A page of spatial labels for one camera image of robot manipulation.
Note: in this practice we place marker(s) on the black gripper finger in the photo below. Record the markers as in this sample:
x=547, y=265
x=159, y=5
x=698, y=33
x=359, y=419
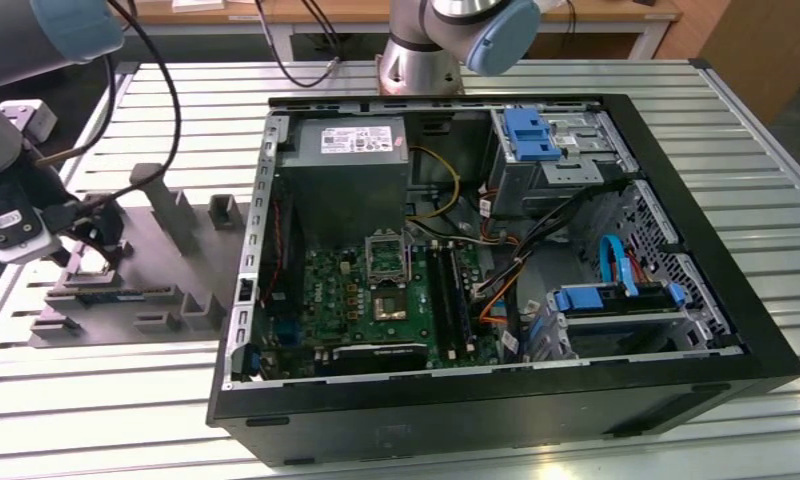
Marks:
x=110, y=220
x=70, y=250

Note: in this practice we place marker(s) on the silver CPU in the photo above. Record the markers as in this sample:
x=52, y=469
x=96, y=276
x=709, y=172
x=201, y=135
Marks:
x=95, y=262

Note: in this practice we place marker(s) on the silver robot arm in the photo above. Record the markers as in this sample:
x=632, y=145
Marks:
x=414, y=60

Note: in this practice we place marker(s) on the CPU socket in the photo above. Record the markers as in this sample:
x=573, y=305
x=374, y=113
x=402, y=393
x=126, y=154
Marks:
x=390, y=307

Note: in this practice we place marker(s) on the grey parts rack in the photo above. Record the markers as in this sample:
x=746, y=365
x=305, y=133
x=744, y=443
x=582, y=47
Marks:
x=147, y=260

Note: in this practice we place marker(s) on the RAM stick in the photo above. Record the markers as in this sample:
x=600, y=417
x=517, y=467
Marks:
x=114, y=296

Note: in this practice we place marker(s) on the grey power supply unit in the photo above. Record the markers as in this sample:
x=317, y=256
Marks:
x=347, y=200

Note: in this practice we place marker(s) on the green motherboard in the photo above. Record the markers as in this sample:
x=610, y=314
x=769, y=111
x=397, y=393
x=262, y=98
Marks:
x=334, y=305

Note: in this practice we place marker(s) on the white box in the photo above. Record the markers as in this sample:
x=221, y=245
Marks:
x=197, y=5

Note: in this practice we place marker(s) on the black graphics card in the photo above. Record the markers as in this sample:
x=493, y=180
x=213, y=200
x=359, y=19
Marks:
x=381, y=357

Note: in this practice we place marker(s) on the black RAM slot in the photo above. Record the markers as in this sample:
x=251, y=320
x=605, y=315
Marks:
x=461, y=300
x=441, y=300

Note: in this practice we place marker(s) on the silver disk bay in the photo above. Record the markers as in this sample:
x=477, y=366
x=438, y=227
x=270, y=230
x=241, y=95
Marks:
x=628, y=318
x=574, y=175

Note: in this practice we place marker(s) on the black desktop PC case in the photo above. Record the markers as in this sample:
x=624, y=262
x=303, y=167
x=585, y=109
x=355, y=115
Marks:
x=507, y=415

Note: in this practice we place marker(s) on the hard disk in blue carrier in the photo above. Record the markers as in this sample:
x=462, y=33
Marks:
x=581, y=300

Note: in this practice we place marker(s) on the brown wooden cabinet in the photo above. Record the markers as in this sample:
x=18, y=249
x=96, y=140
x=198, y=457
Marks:
x=761, y=50

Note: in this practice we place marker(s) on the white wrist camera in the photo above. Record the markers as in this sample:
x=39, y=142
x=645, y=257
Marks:
x=14, y=220
x=36, y=120

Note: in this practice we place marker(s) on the blue disk bay bracket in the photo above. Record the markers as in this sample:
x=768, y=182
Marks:
x=527, y=130

